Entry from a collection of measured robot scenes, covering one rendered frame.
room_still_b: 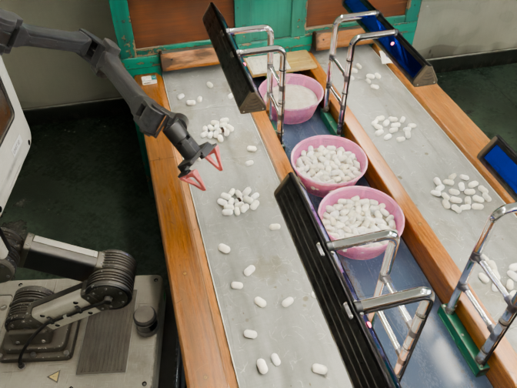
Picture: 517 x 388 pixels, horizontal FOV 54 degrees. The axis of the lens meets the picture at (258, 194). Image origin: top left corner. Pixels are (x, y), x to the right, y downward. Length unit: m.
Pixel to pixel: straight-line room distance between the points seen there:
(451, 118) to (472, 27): 1.85
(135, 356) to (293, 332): 0.54
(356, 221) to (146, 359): 0.78
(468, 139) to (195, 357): 1.25
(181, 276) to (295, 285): 0.32
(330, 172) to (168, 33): 0.92
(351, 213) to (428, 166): 0.38
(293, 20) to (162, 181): 0.99
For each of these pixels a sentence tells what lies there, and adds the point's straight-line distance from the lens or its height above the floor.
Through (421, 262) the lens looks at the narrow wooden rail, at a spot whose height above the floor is 0.70.
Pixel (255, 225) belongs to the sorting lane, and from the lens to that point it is 1.59.
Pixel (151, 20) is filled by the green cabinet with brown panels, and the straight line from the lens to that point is 2.20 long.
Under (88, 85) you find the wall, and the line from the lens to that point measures 3.32.
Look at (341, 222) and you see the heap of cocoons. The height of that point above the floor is 0.74.
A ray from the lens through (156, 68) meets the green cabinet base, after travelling 2.29.
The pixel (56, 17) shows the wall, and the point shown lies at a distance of 3.13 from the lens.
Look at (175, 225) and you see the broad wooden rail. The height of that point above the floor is 0.76.
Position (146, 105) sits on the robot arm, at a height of 1.12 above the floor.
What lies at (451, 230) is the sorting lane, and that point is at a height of 0.74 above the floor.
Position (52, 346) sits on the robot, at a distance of 1.71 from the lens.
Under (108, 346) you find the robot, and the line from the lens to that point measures 1.71.
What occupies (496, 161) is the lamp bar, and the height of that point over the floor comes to 1.07.
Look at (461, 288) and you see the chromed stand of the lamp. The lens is 1.42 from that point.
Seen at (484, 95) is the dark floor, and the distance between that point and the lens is 3.80.
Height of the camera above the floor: 1.92
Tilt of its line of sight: 44 degrees down
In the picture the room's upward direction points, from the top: straight up
